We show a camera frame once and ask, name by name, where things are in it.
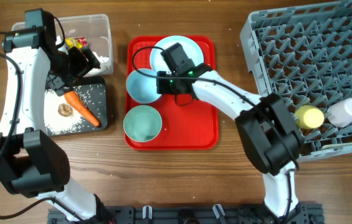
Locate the light blue bowl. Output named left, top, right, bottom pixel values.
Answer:
left=126, top=70, right=161, bottom=104

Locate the yellow candy wrapper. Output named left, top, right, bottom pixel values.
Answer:
left=65, top=38, right=83, bottom=49

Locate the red wrapper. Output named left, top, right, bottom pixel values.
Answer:
left=76, top=37, right=88, bottom=47

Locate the light blue plate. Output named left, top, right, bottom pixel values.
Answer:
left=150, top=35, right=204, bottom=72

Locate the white tissue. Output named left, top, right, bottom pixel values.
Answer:
left=86, top=52, right=111, bottom=77

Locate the orange carrot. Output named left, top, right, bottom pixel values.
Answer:
left=64, top=91, right=100, bottom=127

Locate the mint green bowl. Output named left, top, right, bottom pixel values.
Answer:
left=123, top=105, right=163, bottom=142

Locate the brown mushroom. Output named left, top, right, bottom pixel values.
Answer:
left=58, top=103, right=73, bottom=117

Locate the yellow plastic cup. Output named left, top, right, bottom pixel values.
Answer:
left=294, top=105, right=325, bottom=129

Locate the pink plastic cup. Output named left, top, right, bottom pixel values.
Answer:
left=328, top=98, right=352, bottom=128

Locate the white plastic spoon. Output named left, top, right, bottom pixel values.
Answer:
left=321, top=142, right=352, bottom=150

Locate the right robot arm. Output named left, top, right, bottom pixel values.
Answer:
left=157, top=43, right=304, bottom=223

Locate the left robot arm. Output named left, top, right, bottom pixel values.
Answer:
left=0, top=9, right=114, bottom=223

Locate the clear plastic waste bin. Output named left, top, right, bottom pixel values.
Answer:
left=12, top=9, right=113, bottom=74

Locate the black plastic tray bin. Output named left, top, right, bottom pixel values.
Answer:
left=43, top=75, right=109, bottom=136

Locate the red serving tray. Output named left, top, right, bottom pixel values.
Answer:
left=124, top=35, right=219, bottom=151

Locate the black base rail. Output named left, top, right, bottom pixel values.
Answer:
left=47, top=203, right=323, bottom=224

